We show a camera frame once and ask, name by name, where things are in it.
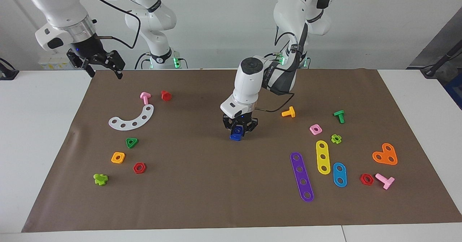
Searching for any white curved holed plate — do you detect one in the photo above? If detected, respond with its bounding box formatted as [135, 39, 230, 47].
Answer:
[108, 104, 154, 131]

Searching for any brown table mat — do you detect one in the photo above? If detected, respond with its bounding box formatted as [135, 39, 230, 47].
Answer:
[21, 68, 462, 233]

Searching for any purple four-hole plate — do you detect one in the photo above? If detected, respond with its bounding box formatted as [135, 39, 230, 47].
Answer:
[290, 152, 314, 203]

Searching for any yellow three-hole plate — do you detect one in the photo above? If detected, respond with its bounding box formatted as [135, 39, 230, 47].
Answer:
[316, 140, 331, 175]

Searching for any black clamp device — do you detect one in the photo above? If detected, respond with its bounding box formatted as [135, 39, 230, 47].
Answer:
[0, 57, 19, 81]

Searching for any blue two-hole plate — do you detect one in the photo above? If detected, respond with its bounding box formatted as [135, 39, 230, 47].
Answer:
[332, 162, 348, 188]

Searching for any orange heart-shaped holed plate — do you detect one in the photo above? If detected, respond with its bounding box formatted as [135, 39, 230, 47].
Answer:
[372, 143, 398, 166]

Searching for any black stand pole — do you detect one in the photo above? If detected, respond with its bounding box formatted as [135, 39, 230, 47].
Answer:
[420, 38, 462, 78]

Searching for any blue box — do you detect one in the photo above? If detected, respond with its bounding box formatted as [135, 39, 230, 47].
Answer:
[444, 72, 462, 110]

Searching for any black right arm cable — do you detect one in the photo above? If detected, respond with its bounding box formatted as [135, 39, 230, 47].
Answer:
[96, 0, 141, 50]

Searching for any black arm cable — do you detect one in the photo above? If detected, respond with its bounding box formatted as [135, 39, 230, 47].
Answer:
[96, 0, 141, 50]
[254, 26, 307, 113]

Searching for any black base cable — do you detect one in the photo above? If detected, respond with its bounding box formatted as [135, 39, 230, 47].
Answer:
[134, 52, 153, 69]

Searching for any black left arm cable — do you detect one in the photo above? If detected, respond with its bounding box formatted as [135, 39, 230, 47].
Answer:
[254, 26, 307, 113]

